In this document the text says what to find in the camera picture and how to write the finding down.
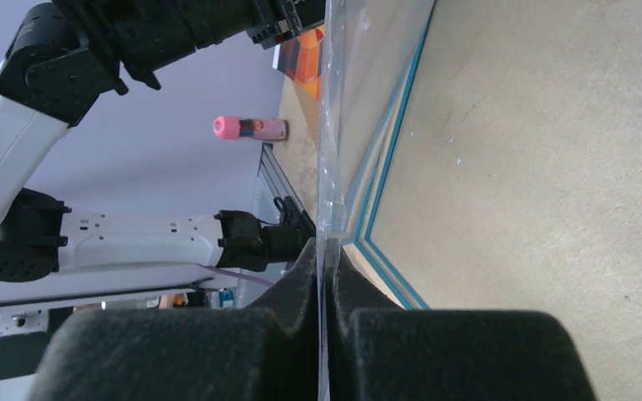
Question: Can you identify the pink glue stick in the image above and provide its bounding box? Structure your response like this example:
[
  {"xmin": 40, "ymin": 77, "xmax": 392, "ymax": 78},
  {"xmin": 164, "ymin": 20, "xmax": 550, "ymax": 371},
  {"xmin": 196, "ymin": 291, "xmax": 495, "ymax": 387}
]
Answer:
[{"xmin": 212, "ymin": 115, "xmax": 288, "ymax": 142}]

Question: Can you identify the clear acrylic sheet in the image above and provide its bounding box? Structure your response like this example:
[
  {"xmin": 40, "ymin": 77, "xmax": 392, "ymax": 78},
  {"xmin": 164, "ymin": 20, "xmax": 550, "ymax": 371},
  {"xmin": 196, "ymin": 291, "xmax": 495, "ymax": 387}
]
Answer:
[{"xmin": 316, "ymin": 1, "xmax": 435, "ymax": 400}]

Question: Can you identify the blue wooden picture frame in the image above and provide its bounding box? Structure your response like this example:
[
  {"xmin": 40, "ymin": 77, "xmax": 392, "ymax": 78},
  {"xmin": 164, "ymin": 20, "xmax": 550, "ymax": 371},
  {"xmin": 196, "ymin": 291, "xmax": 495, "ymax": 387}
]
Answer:
[{"xmin": 339, "ymin": 1, "xmax": 435, "ymax": 309}]

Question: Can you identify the hot air balloon photo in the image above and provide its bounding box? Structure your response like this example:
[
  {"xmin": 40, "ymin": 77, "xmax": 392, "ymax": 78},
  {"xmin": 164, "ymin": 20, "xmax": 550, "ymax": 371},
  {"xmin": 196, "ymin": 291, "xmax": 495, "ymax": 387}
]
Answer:
[{"xmin": 273, "ymin": 25, "xmax": 325, "ymax": 100}]

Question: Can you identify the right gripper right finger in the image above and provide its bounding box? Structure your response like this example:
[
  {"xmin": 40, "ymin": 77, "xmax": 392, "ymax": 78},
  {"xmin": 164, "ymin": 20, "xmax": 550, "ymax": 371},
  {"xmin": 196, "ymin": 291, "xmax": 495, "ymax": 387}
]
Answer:
[{"xmin": 324, "ymin": 239, "xmax": 596, "ymax": 400}]

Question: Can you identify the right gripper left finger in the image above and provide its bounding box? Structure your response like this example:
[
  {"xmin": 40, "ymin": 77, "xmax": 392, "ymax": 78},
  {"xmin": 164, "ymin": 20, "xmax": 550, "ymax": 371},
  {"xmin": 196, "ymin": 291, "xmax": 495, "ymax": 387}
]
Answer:
[{"xmin": 28, "ymin": 240, "xmax": 318, "ymax": 400}]

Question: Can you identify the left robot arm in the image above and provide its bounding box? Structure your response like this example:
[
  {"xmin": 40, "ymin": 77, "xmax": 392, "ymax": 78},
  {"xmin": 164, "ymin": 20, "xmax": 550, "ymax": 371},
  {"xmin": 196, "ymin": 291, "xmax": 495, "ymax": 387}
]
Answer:
[{"xmin": 0, "ymin": 1, "xmax": 325, "ymax": 281}]

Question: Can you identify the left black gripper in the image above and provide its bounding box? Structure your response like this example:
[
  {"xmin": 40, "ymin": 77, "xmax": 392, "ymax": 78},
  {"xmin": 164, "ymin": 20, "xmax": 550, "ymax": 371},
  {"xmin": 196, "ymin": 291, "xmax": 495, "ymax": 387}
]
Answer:
[{"xmin": 54, "ymin": 0, "xmax": 328, "ymax": 89}]

